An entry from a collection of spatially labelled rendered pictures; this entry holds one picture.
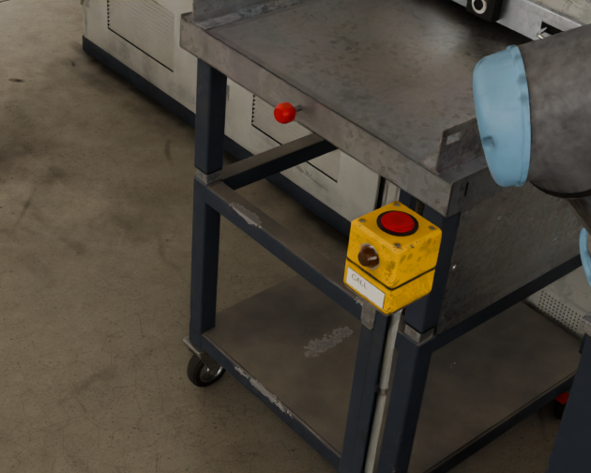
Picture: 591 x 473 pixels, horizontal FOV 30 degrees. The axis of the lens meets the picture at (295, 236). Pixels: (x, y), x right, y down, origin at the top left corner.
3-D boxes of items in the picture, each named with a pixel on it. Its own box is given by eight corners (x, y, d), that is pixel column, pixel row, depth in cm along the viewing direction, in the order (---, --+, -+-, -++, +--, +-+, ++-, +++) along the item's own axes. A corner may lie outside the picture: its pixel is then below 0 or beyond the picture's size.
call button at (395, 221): (396, 244, 127) (398, 233, 126) (372, 228, 129) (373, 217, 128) (419, 233, 129) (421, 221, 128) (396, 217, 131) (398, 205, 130)
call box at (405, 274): (386, 319, 130) (397, 251, 124) (340, 284, 134) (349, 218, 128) (431, 294, 134) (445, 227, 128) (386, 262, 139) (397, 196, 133)
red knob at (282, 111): (283, 129, 163) (285, 110, 162) (270, 120, 165) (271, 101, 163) (306, 120, 166) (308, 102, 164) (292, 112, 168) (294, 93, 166)
